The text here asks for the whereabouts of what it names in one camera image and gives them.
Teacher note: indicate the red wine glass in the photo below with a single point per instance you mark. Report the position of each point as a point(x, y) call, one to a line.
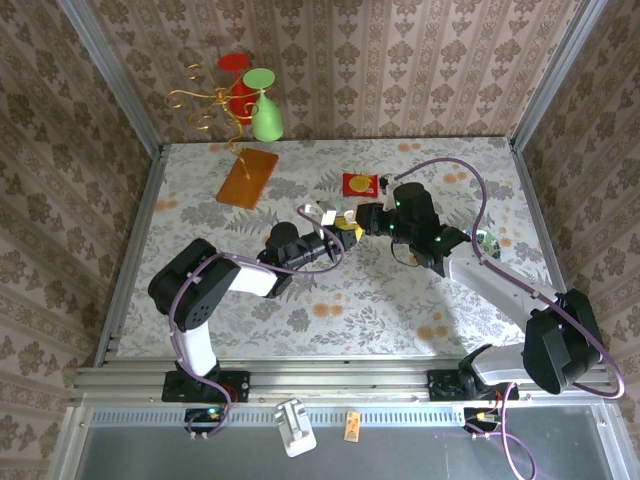
point(234, 63)

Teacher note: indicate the aluminium table side rail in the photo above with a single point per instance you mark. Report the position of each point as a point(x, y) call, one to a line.
point(540, 225)
point(142, 210)

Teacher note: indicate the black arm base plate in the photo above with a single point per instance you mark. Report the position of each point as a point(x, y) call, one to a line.
point(442, 385)
point(235, 385)

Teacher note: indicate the white plastic bracket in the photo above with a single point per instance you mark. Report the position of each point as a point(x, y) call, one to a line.
point(295, 430)

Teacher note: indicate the aluminium front rail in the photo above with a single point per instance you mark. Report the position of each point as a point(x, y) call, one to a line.
point(340, 385)

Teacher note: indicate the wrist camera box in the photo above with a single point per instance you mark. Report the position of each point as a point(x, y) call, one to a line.
point(386, 184)
point(322, 211)

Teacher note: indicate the green leaf pattern bowl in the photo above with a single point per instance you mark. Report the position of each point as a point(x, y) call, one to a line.
point(489, 245)

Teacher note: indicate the grey metal panel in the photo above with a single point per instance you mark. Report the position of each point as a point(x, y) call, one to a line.
point(400, 460)

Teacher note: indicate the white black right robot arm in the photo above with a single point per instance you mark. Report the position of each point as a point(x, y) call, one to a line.
point(500, 285)

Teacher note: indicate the black controller board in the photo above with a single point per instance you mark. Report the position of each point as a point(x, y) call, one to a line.
point(207, 415)
point(482, 417)

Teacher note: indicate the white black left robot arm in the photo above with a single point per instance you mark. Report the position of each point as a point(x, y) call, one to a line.
point(255, 277)

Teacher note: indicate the orange tag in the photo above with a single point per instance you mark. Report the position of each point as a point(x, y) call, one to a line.
point(352, 427)

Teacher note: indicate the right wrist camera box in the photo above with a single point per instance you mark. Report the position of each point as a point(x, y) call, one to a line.
point(386, 184)

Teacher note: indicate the green wine glass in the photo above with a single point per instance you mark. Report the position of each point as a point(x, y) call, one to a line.
point(267, 122)

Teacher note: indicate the aluminium frame post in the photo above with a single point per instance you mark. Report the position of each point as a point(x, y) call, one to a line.
point(109, 70)
point(555, 70)

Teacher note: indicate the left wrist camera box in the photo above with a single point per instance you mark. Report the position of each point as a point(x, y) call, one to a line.
point(322, 211)

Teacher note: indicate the red snack packet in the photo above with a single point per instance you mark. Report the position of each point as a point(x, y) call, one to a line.
point(357, 184)

